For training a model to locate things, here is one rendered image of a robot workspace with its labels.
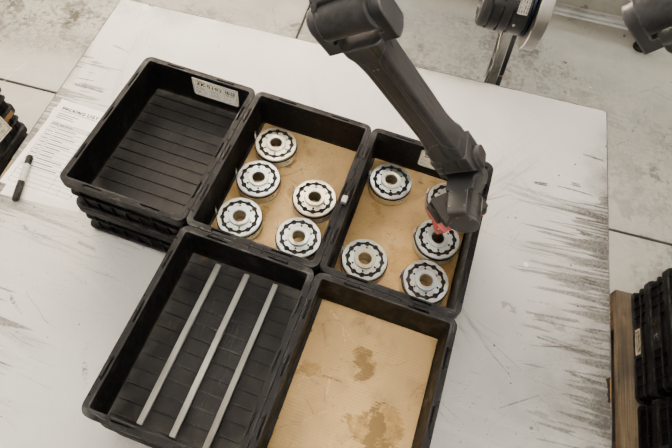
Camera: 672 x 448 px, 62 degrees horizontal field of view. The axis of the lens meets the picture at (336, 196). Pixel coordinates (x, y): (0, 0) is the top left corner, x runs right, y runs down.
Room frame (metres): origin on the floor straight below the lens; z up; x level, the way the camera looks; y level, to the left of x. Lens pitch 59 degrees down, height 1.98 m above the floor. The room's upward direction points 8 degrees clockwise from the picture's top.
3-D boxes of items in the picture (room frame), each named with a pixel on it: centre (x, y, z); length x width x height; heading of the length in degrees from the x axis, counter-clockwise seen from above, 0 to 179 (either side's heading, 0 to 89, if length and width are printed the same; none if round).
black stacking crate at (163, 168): (0.75, 0.42, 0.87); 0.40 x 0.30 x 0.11; 168
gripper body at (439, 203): (0.60, -0.25, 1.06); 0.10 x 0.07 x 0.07; 124
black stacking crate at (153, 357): (0.29, 0.20, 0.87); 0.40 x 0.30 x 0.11; 168
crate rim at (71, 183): (0.75, 0.42, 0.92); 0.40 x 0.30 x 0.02; 168
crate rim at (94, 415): (0.29, 0.20, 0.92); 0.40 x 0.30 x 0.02; 168
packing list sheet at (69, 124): (0.80, 0.74, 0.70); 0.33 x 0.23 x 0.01; 173
